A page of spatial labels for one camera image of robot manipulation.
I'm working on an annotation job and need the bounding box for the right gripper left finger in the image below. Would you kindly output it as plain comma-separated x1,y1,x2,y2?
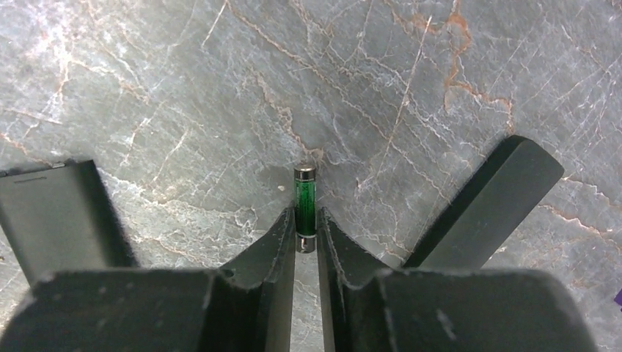
1,208,296,351

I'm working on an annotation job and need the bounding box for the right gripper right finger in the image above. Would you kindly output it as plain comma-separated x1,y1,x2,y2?
317,208,597,351

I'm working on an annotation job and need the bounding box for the purple cube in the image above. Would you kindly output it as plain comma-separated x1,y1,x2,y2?
613,290,622,307

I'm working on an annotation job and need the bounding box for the slim black remote control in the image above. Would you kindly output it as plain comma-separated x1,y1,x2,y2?
403,135,564,270

